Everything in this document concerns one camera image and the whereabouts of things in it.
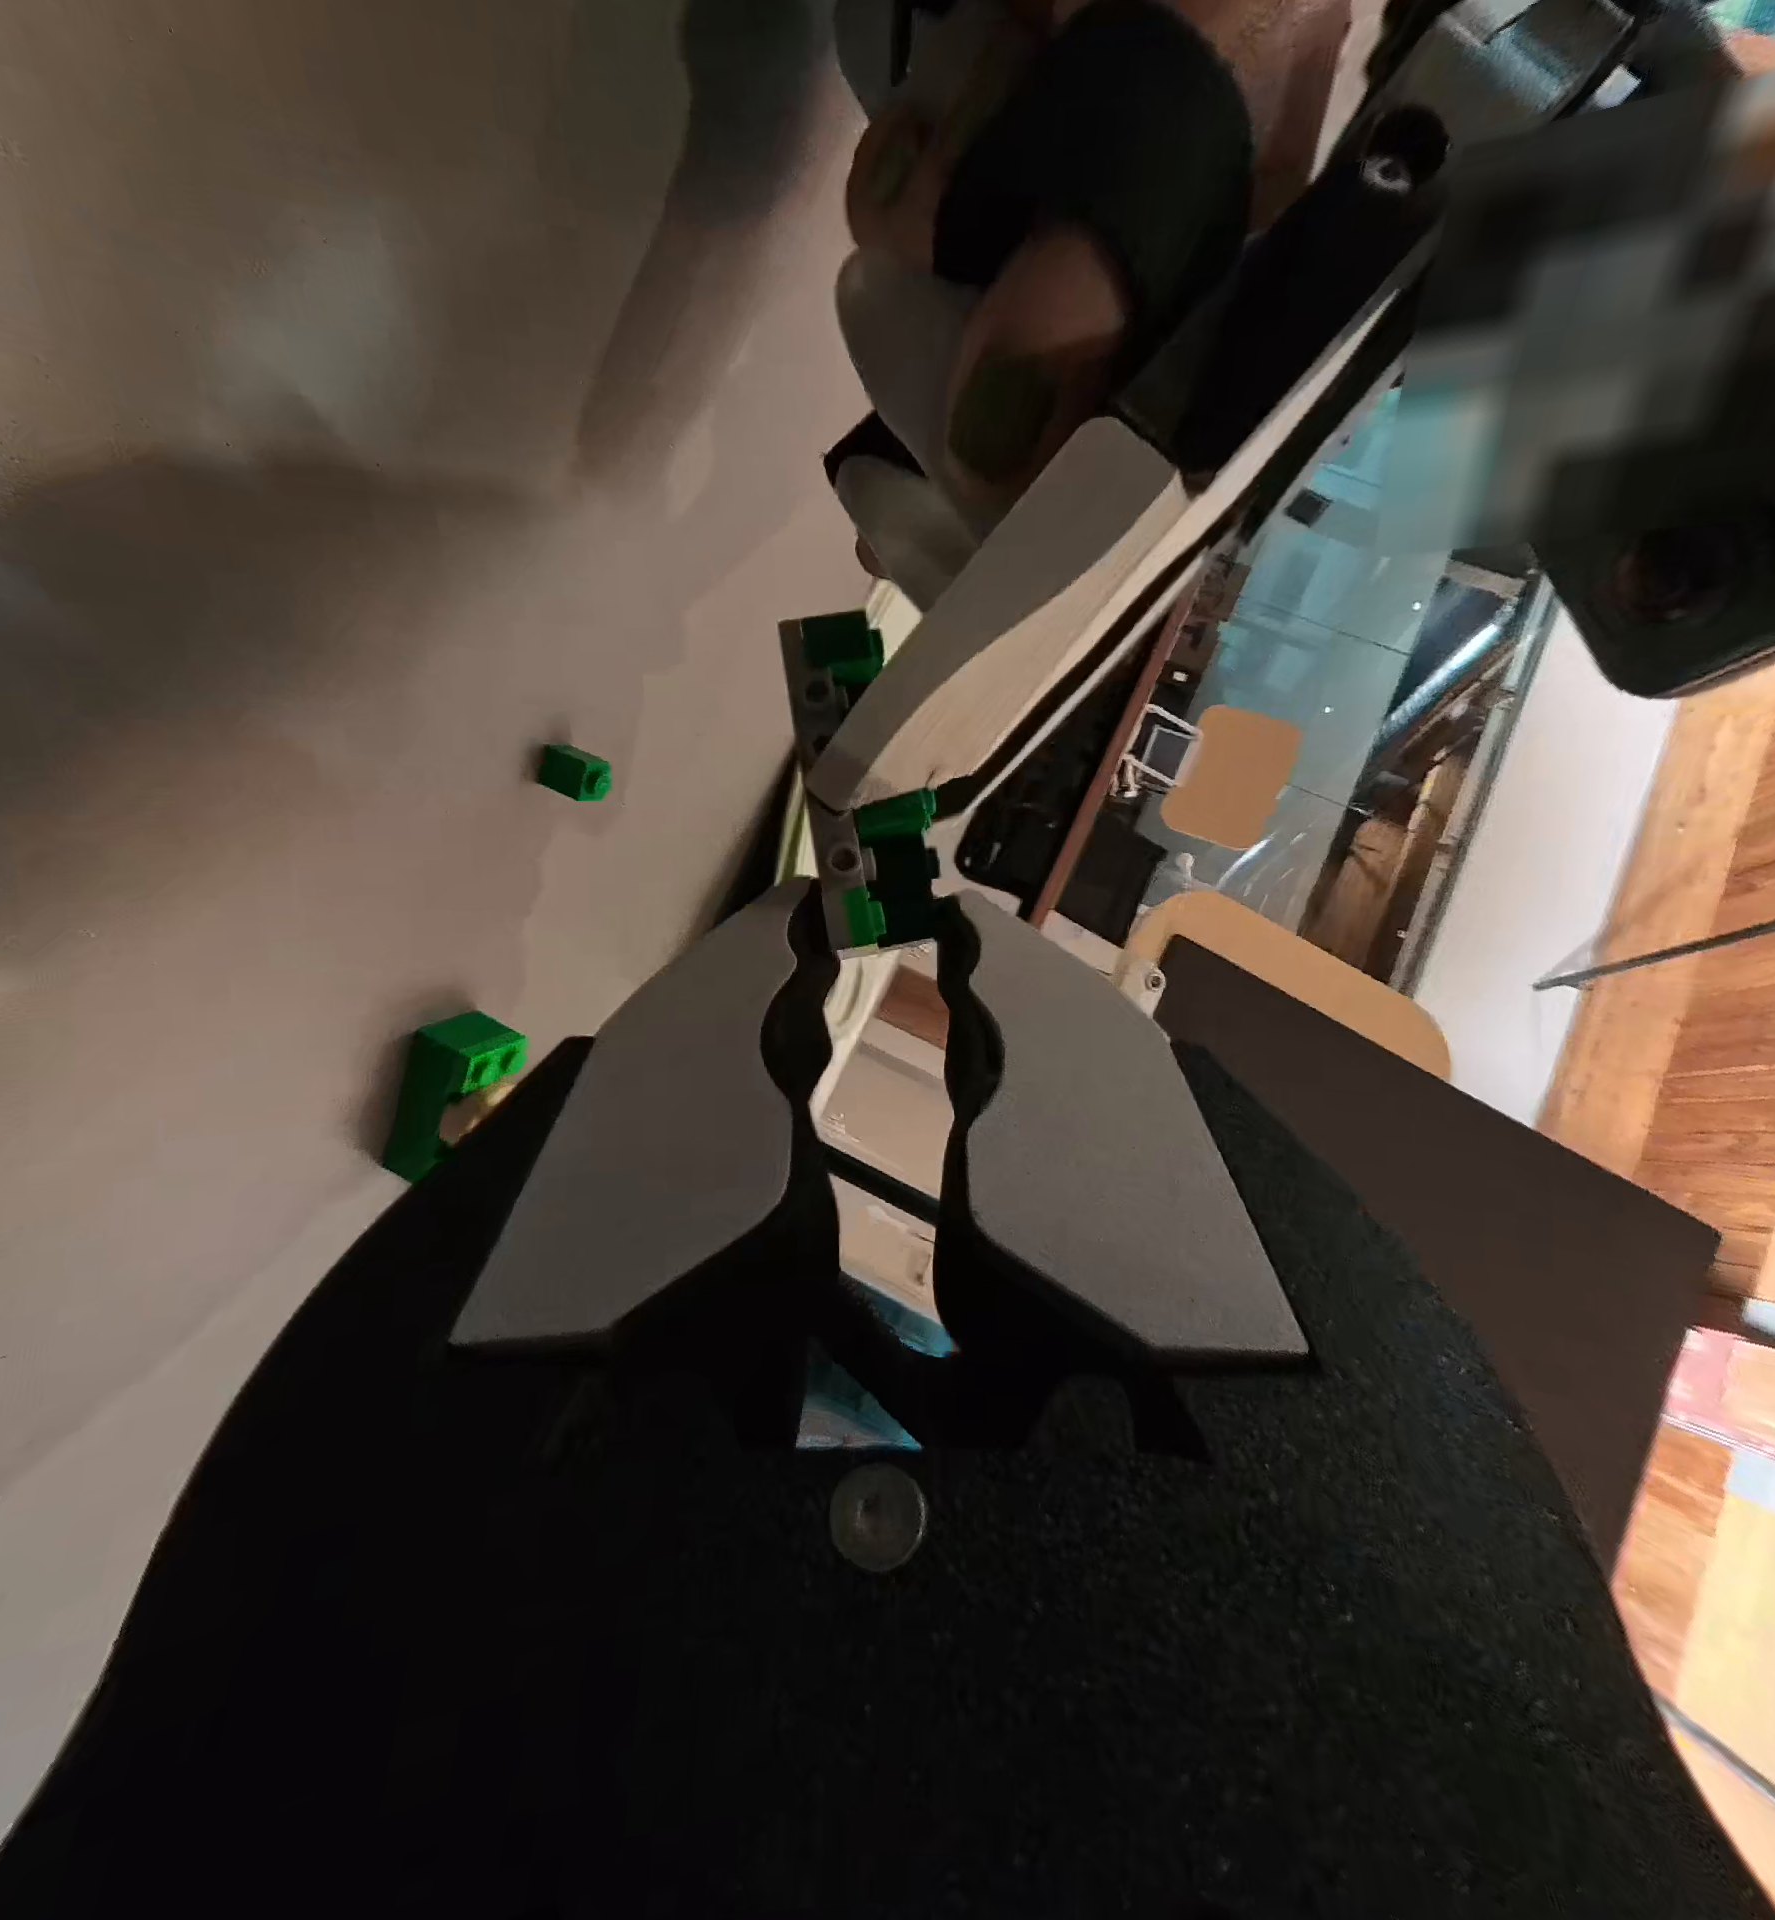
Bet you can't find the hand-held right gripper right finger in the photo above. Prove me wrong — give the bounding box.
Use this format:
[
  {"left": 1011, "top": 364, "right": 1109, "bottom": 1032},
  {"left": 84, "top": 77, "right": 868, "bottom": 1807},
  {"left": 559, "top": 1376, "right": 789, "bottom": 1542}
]
[{"left": 934, "top": 891, "right": 1313, "bottom": 1374}]

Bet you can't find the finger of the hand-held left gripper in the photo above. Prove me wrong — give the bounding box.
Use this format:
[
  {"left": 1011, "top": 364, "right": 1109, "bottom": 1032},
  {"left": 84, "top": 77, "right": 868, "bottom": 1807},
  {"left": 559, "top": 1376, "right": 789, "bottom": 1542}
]
[
  {"left": 938, "top": 281, "right": 1431, "bottom": 824},
  {"left": 809, "top": 417, "right": 1185, "bottom": 815}
]

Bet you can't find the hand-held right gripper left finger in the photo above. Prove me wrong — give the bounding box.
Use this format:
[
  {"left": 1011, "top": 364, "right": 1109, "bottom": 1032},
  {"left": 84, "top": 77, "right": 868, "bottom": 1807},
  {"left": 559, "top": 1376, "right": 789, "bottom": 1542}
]
[{"left": 448, "top": 880, "right": 839, "bottom": 1351}]

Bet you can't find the grey plate with green bricks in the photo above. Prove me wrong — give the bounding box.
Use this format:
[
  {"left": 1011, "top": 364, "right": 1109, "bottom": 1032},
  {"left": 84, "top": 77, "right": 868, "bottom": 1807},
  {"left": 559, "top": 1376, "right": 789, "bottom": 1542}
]
[{"left": 779, "top": 611, "right": 968, "bottom": 960}]

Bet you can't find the person's left hand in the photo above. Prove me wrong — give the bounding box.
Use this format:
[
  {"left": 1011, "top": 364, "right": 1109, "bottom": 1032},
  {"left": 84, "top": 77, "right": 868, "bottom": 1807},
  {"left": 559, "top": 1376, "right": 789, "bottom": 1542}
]
[{"left": 844, "top": 0, "right": 1138, "bottom": 489}]

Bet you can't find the green angled brick piece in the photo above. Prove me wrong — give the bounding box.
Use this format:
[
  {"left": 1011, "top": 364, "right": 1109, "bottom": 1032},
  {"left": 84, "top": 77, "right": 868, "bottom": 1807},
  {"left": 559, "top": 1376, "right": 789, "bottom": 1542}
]
[{"left": 383, "top": 1010, "right": 531, "bottom": 1188}]

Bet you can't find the wooden chair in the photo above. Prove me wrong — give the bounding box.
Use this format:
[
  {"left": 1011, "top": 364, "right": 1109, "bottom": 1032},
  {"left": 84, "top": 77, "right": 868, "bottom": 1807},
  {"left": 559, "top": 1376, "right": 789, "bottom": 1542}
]
[
  {"left": 1160, "top": 705, "right": 1305, "bottom": 853},
  {"left": 1119, "top": 891, "right": 1454, "bottom": 1086}
]

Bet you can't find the dark brown board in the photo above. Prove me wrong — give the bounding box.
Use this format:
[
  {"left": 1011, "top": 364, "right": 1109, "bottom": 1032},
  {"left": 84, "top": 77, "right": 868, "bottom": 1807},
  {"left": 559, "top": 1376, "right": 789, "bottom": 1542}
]
[{"left": 1158, "top": 930, "right": 1724, "bottom": 1593}]

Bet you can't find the metal frame post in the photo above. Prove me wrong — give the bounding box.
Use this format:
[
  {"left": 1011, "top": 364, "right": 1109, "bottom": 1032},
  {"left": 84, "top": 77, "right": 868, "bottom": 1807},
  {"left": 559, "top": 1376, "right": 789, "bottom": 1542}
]
[{"left": 1388, "top": 576, "right": 1560, "bottom": 983}]

